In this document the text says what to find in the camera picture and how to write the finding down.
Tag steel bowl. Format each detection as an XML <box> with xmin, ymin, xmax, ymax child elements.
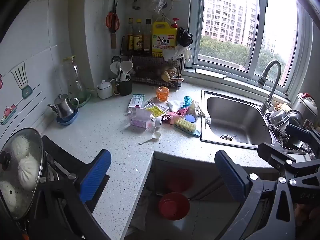
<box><xmin>269</xmin><ymin>110</ymin><xmax>290</xmax><ymax>130</ymax></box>

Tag clear hanging plastic bag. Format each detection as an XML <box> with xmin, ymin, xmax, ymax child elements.
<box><xmin>151</xmin><ymin>0</ymin><xmax>168</xmax><ymax>15</ymax></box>

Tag pink wrapper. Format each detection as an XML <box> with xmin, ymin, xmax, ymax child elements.
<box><xmin>167</xmin><ymin>107</ymin><xmax>190</xmax><ymax>124</ymax></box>

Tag black bowl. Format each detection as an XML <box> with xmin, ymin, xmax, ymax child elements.
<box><xmin>286</xmin><ymin>110</ymin><xmax>303</xmax><ymax>128</ymax></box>

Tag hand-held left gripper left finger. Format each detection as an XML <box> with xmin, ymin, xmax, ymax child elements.
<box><xmin>32</xmin><ymin>149</ymin><xmax>112</xmax><ymax>240</ymax></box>

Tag stainless steel sink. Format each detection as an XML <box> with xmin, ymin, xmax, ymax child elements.
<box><xmin>200</xmin><ymin>89</ymin><xmax>313</xmax><ymax>161</ymax></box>

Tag steel teapot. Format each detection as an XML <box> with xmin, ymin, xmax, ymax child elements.
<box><xmin>47</xmin><ymin>94</ymin><xmax>80</xmax><ymax>119</ymax></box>

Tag glass pot lid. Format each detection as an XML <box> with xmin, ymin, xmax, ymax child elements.
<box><xmin>0</xmin><ymin>127</ymin><xmax>47</xmax><ymax>220</ymax></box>

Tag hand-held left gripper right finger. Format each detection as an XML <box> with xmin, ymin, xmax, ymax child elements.
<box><xmin>214</xmin><ymin>150</ymin><xmax>297</xmax><ymax>240</ymax></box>

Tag yellow bristle scrub brush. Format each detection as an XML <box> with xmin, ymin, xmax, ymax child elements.
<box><xmin>174</xmin><ymin>117</ymin><xmax>202</xmax><ymax>138</ymax></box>

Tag orange plastic jar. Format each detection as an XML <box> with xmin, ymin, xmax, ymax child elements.
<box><xmin>156</xmin><ymin>86</ymin><xmax>170</xmax><ymax>102</ymax></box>

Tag white rice paddle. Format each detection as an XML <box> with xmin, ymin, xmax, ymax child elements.
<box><xmin>121</xmin><ymin>60</ymin><xmax>133</xmax><ymax>81</ymax></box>

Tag red plastic bucket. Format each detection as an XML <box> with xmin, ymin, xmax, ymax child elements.
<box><xmin>158</xmin><ymin>192</ymin><xmax>190</xmax><ymax>221</ymax></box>

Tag white steamed bun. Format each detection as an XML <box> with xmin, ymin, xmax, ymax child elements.
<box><xmin>11</xmin><ymin>136</ymin><xmax>30</xmax><ymax>159</ymax></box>
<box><xmin>18</xmin><ymin>158</ymin><xmax>40</xmax><ymax>189</ymax></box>
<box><xmin>0</xmin><ymin>181</ymin><xmax>16</xmax><ymax>213</ymax></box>

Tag white thermos pot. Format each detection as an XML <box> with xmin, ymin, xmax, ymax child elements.
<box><xmin>297</xmin><ymin>93</ymin><xmax>318</xmax><ymax>115</ymax></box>

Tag red handled scissors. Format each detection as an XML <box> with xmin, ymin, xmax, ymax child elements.
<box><xmin>105</xmin><ymin>0</ymin><xmax>120</xmax><ymax>30</ymax></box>

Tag white tissue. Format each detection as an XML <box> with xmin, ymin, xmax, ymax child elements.
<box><xmin>167</xmin><ymin>100</ymin><xmax>184</xmax><ymax>112</ymax></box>

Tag white spoon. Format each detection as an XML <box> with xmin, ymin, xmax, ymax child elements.
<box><xmin>110</xmin><ymin>62</ymin><xmax>122</xmax><ymax>80</ymax></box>

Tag window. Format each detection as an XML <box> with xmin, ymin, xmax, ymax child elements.
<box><xmin>186</xmin><ymin>0</ymin><xmax>314</xmax><ymax>98</ymax></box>

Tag green round tray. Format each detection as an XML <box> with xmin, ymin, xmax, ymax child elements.
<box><xmin>72</xmin><ymin>92</ymin><xmax>91</xmax><ymax>106</ymax></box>

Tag black wire rack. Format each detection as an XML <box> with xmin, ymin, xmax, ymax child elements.
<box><xmin>120</xmin><ymin>36</ymin><xmax>185</xmax><ymax>91</ymax></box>

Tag blue oval tray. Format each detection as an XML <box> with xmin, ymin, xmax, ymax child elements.
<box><xmin>56</xmin><ymin>109</ymin><xmax>79</xmax><ymax>126</ymax></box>

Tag white measuring scoop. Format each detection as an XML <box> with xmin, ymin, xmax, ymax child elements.
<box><xmin>139</xmin><ymin>131</ymin><xmax>162</xmax><ymax>145</ymax></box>

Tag ginger root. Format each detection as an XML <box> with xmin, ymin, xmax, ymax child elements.
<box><xmin>161</xmin><ymin>66</ymin><xmax>178</xmax><ymax>82</ymax></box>

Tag person's right hand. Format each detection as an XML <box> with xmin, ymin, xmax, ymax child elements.
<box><xmin>295</xmin><ymin>204</ymin><xmax>320</xmax><ymax>228</ymax></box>

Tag white medicine box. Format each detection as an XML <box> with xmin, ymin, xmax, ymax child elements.
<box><xmin>129</xmin><ymin>94</ymin><xmax>145</xmax><ymax>108</ymax></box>

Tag yellow detergent jug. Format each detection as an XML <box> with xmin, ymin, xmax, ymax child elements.
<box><xmin>152</xmin><ymin>21</ymin><xmax>178</xmax><ymax>56</ymax></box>

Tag yellow foil packet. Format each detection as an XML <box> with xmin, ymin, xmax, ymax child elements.
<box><xmin>144</xmin><ymin>104</ymin><xmax>167</xmax><ymax>118</ymax></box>

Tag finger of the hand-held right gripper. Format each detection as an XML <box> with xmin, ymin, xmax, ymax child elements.
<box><xmin>285</xmin><ymin>124</ymin><xmax>320</xmax><ymax>153</ymax></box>
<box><xmin>257</xmin><ymin>142</ymin><xmax>307</xmax><ymax>172</ymax></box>

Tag steel wool scourer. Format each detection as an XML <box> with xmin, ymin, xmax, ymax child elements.
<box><xmin>269</xmin><ymin>125</ymin><xmax>290</xmax><ymax>146</ymax></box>

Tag black plastic bag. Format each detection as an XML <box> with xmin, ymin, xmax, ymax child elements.
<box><xmin>176</xmin><ymin>27</ymin><xmax>194</xmax><ymax>47</ymax></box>

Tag kitchen wall sticker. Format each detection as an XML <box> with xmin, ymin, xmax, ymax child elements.
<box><xmin>0</xmin><ymin>60</ymin><xmax>42</xmax><ymax>127</ymax></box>

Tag black mug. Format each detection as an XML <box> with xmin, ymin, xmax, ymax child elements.
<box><xmin>115</xmin><ymin>77</ymin><xmax>133</xmax><ymax>96</ymax></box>

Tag white ceramic jar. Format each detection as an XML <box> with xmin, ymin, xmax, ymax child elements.
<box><xmin>97</xmin><ymin>80</ymin><xmax>113</xmax><ymax>99</ymax></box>

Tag amber oil bottle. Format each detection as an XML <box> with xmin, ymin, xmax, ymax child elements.
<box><xmin>126</xmin><ymin>18</ymin><xmax>135</xmax><ymax>51</ymax></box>

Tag grey kitchen faucet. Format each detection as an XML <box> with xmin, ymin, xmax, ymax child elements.
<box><xmin>257</xmin><ymin>60</ymin><xmax>282</xmax><ymax>113</ymax></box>

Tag glass jug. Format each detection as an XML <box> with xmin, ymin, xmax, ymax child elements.
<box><xmin>62</xmin><ymin>56</ymin><xmax>87</xmax><ymax>101</ymax></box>

